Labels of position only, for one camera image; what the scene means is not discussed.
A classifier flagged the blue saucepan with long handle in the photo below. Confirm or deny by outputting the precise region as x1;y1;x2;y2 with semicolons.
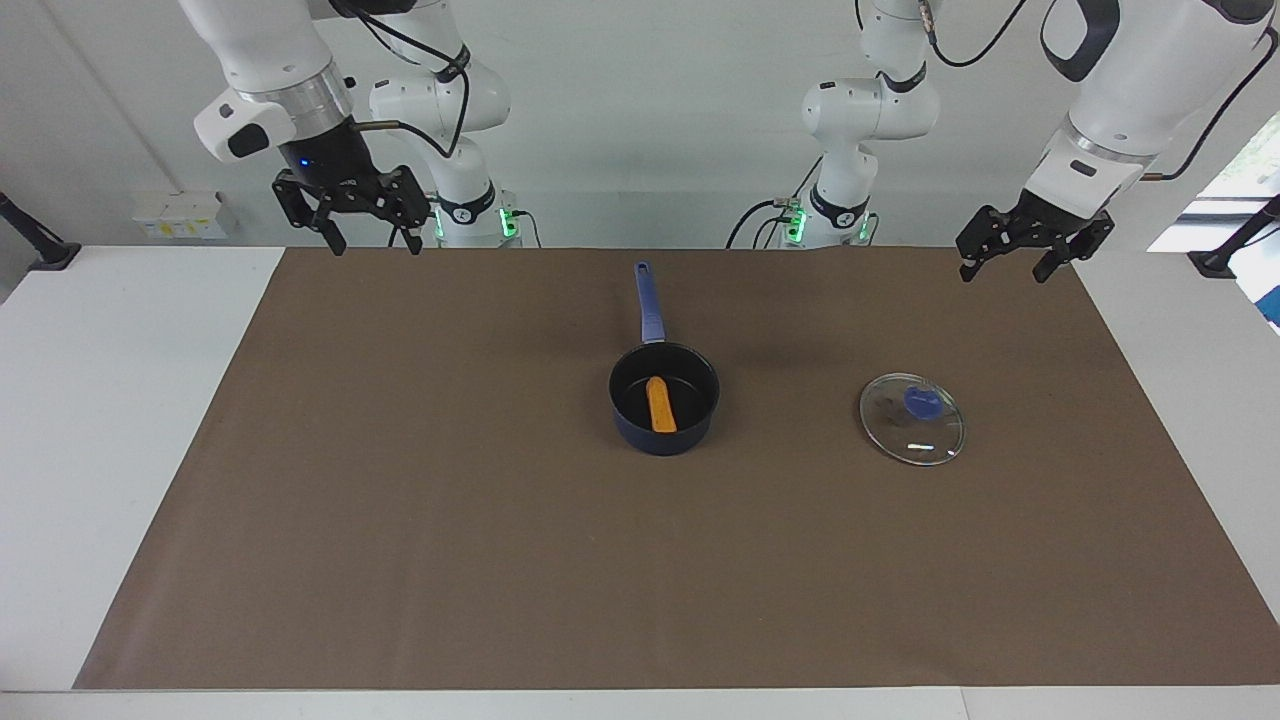
608;261;721;457

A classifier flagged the glass pot lid blue knob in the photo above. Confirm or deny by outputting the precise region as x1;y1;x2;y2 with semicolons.
860;372;967;467

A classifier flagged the black clamp stand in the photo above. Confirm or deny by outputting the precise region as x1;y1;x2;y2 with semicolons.
1187;194;1280;280
0;190;82;272

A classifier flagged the orange toy corn cob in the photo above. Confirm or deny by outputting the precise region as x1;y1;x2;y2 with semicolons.
645;376;680;435

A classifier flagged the black left base cable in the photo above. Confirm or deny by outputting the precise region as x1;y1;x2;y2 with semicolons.
726;194;802;250

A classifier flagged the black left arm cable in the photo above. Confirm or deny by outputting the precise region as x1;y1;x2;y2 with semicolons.
915;0;1280;182

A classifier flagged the white wall socket box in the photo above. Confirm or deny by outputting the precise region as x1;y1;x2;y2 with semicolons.
132;191;230;240

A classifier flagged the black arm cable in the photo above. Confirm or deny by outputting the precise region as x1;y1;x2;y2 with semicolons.
915;0;1280;182
330;0;474;162

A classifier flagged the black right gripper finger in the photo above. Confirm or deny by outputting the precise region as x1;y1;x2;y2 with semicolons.
388;166;434;256
273;170;349;257

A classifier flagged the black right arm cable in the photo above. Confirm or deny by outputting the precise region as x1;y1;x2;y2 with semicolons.
330;0;474;162

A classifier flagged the brown table mat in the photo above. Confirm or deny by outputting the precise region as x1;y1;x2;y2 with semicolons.
73;247;1280;691

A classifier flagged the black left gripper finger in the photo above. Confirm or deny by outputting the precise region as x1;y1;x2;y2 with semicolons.
1032;214;1117;285
955;205;1016;285

